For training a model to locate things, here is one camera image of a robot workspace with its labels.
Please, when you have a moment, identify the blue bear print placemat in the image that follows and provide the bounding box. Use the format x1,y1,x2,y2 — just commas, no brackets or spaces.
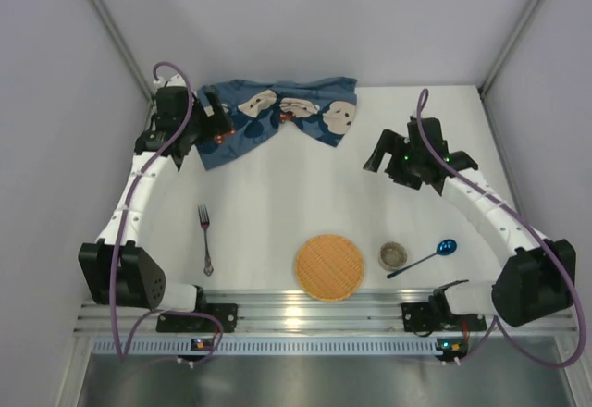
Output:
197,77,358,170

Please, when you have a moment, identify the blue metallic spoon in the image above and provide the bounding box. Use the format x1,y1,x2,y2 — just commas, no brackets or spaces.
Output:
387,239,458,279

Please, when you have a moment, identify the small beige cup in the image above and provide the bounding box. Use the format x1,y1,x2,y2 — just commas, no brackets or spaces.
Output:
378,241,408,271

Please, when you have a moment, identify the silver fork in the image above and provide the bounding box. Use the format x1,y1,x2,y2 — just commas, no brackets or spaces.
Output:
198,204,214,277

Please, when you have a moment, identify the round woven bamboo plate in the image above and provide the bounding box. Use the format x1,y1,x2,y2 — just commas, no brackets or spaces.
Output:
294,234,364,302

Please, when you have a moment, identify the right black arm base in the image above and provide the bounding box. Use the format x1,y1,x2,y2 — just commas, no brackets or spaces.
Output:
401,280,487,337

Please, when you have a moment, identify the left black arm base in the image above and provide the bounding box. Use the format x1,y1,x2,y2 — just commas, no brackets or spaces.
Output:
155,303,239,334

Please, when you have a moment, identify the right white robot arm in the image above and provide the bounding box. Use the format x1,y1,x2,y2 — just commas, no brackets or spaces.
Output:
364,117,576,327

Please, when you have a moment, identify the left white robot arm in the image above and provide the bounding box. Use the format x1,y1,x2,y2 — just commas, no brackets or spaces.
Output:
78,80,234,312

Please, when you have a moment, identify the left aluminium frame post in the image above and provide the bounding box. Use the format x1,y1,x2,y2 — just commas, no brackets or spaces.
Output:
87,0,152,101

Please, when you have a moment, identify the aluminium frame post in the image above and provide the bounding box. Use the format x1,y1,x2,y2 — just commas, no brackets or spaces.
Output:
87,0,152,101
478,0,568,98

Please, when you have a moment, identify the aluminium mounting rail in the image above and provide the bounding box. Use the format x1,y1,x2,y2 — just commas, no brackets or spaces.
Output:
73,289,577,334

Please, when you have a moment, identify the right aluminium frame post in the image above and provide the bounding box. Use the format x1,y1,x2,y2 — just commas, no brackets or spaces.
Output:
478,0,568,98

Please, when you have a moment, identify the perforated cable tray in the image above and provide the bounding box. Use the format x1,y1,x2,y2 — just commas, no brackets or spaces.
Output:
92,337,468,357

